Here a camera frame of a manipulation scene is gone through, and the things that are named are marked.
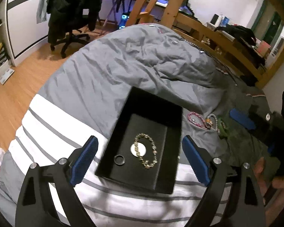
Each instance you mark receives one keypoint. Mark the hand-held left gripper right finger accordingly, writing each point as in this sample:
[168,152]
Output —
[194,160]

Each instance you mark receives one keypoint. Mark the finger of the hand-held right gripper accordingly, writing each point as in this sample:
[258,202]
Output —
[241,119]

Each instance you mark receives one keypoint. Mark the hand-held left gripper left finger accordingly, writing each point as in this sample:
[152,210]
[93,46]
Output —
[85,160]

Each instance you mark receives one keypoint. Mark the green jade bangle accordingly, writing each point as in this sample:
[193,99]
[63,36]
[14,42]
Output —
[221,130]

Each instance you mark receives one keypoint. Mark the black jewelry box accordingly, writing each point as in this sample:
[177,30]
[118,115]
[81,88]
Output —
[156,123]

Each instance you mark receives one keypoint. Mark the person's right hand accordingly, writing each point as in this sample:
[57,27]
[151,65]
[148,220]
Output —
[260,172]

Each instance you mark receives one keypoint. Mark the white round disc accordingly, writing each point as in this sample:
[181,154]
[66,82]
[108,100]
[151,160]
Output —
[142,152]

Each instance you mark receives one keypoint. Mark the pink box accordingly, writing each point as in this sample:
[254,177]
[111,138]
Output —
[265,48]

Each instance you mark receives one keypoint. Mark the black bag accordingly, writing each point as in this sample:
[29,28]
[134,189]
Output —
[236,32]

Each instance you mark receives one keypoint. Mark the grey white striped duvet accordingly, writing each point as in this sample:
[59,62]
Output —
[104,71]

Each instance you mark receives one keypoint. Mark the blue white packet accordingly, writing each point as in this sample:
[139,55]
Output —
[226,21]

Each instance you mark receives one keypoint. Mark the white device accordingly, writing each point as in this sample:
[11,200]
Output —
[215,20]

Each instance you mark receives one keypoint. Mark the white flat box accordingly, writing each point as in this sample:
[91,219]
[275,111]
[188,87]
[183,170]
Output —
[7,75]

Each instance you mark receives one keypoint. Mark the black office chair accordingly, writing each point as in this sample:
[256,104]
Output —
[73,36]

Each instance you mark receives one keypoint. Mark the wooden ladder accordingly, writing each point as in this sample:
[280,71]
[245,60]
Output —
[172,7]

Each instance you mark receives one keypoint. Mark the white wardrobe with black stripes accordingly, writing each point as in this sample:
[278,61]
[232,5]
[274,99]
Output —
[26,28]

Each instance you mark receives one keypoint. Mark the glowing computer tower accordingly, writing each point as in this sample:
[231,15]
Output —
[124,20]

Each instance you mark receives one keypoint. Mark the white shelf unit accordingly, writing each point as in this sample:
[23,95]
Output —
[0,35]

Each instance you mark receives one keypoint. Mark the black puffer jacket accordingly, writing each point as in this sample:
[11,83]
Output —
[71,2]

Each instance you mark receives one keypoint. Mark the grey-blue hanging cloth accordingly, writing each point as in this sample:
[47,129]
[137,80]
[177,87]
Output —
[43,4]

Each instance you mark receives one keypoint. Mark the wooden bed frame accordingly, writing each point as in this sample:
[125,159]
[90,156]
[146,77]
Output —
[227,42]

